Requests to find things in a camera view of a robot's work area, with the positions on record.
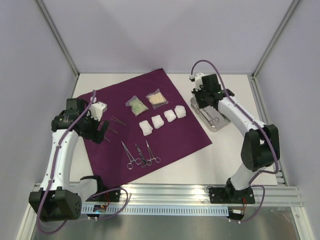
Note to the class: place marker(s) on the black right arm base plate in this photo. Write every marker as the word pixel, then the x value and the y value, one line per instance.
pixel 226 195

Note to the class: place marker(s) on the left aluminium frame post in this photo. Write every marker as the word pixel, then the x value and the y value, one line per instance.
pixel 56 35

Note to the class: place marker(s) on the right aluminium frame post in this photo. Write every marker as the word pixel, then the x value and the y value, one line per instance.
pixel 276 37

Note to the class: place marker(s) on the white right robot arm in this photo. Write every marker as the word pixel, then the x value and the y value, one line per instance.
pixel 250 153

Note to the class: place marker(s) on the instruments in tray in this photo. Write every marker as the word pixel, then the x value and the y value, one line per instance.
pixel 209 115

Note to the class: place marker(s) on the white gauze pad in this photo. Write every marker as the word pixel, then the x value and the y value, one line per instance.
pixel 157 121
pixel 180 111
pixel 145 127
pixel 170 115

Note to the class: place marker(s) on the slotted cable duct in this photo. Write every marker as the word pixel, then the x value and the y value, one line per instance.
pixel 161 210

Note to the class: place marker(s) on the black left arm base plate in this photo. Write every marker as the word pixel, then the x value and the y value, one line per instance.
pixel 112 196

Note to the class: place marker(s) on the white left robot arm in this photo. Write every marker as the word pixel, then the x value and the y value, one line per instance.
pixel 56 199

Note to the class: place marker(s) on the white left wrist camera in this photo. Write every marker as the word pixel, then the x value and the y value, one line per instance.
pixel 97 110

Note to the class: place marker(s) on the beige gauze packet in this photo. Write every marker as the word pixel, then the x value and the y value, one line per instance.
pixel 156 99

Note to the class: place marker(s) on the purple cloth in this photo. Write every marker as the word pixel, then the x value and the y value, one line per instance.
pixel 153 136

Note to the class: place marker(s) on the steel instrument tray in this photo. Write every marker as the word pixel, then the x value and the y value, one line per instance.
pixel 224 121

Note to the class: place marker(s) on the aluminium frame post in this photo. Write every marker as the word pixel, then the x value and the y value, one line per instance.
pixel 276 37
pixel 56 35

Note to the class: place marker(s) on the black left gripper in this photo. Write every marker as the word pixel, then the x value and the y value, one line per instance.
pixel 96 135

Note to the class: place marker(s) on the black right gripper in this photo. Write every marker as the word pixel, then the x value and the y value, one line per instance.
pixel 202 96

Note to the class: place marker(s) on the steel surgical scissors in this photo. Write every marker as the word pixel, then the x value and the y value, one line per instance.
pixel 142 158

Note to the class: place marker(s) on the aluminium front rail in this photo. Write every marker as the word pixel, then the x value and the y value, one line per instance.
pixel 146 194

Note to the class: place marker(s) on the green gauze packet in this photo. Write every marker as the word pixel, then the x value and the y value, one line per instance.
pixel 136 105

